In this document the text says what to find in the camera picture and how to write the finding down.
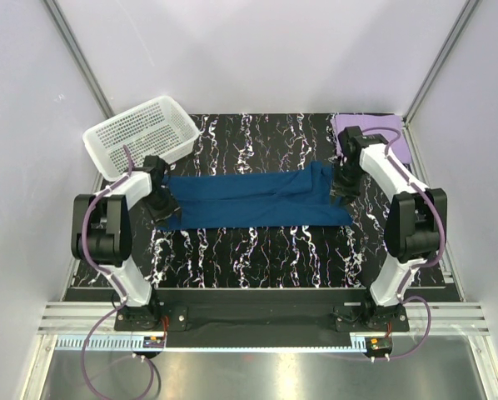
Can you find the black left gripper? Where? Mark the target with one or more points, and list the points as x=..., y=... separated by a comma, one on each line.
x=171, y=207

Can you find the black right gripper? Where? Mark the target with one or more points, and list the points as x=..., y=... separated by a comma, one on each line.
x=336, y=189

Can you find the blue t shirt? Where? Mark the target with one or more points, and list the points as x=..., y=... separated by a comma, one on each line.
x=279, y=199

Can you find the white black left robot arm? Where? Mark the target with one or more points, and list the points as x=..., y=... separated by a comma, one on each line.
x=102, y=232

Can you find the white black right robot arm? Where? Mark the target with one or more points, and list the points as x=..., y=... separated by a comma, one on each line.
x=415, y=230

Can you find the folded purple t shirt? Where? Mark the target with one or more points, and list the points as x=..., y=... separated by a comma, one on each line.
x=389, y=126

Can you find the white plastic mesh basket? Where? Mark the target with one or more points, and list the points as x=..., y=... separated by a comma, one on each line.
x=159, y=127

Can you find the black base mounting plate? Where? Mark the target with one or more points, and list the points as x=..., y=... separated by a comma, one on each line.
x=283, y=313

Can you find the aluminium front rail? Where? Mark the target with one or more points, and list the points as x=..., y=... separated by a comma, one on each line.
x=446, y=318

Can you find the white slotted cable duct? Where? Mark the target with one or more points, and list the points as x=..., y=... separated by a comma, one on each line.
x=339, y=343

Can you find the right aluminium frame post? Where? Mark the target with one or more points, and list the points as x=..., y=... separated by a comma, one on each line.
x=457, y=29

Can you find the aluminium frame post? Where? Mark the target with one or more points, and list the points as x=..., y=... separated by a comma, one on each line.
x=457, y=29
x=71, y=43

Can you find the left aluminium frame post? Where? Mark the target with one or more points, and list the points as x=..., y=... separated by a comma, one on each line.
x=71, y=43

